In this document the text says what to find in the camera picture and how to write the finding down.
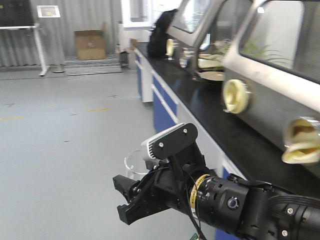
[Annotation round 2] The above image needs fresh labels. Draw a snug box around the steel glove box far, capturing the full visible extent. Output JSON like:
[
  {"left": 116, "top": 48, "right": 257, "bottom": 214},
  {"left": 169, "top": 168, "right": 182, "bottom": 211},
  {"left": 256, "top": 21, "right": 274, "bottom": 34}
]
[{"left": 166, "top": 0, "right": 253, "bottom": 82}]

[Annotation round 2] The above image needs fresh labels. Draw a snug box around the steel glove box near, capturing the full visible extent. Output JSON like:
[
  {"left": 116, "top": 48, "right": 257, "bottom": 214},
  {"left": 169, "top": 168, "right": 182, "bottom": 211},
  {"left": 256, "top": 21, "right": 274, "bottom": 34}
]
[{"left": 222, "top": 0, "right": 320, "bottom": 176}]

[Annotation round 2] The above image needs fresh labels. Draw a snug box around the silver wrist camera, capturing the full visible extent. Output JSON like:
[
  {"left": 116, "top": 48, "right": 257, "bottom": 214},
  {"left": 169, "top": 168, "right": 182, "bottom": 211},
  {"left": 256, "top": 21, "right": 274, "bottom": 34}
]
[{"left": 141, "top": 123, "right": 198, "bottom": 161}]

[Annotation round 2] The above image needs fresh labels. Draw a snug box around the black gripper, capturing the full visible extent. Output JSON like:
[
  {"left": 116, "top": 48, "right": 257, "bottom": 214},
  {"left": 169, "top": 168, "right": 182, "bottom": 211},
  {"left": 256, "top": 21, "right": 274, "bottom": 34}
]
[{"left": 112, "top": 143, "right": 210, "bottom": 225}]

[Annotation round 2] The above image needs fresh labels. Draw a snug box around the blue white lab bench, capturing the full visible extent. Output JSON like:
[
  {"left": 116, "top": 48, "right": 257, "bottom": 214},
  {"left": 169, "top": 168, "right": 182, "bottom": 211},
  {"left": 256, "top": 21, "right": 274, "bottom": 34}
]
[{"left": 136, "top": 42, "right": 320, "bottom": 198}]

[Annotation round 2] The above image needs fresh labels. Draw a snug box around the black pegboard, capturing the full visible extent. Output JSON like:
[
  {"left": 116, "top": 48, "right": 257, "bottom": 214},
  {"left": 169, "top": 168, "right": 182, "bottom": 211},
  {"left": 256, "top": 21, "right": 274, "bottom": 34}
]
[{"left": 0, "top": 0, "right": 34, "bottom": 27}]

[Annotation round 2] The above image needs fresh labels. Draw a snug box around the steel glove box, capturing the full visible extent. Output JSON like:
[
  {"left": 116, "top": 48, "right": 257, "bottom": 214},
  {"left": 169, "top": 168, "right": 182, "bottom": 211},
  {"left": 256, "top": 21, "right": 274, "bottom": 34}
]
[
  {"left": 166, "top": 0, "right": 253, "bottom": 82},
  {"left": 222, "top": 0, "right": 320, "bottom": 176}
]

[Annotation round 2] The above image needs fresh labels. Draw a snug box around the metal floor grating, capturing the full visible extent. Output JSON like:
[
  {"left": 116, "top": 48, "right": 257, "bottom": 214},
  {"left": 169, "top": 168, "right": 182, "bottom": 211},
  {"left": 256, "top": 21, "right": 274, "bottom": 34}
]
[{"left": 63, "top": 54, "right": 122, "bottom": 77}]

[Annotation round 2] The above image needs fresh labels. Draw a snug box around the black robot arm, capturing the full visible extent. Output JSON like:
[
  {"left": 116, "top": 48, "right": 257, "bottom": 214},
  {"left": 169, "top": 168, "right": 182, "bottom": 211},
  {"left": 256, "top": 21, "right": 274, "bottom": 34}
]
[{"left": 113, "top": 143, "right": 320, "bottom": 240}]

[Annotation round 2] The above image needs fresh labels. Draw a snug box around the brown cardboard box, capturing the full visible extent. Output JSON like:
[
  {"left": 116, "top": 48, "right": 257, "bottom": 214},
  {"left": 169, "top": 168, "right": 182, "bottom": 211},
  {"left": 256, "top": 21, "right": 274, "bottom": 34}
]
[{"left": 74, "top": 21, "right": 106, "bottom": 60}]

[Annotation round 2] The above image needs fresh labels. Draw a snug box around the clear glass beaker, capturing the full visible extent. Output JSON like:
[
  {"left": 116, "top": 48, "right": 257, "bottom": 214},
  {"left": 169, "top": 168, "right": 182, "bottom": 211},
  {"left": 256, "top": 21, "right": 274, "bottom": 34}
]
[{"left": 124, "top": 149, "right": 149, "bottom": 181}]

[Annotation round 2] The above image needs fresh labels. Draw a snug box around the black backpack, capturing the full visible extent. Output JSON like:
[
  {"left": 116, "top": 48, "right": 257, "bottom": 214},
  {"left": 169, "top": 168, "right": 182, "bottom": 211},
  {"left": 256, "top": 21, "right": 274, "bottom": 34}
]
[{"left": 147, "top": 8, "right": 178, "bottom": 59}]

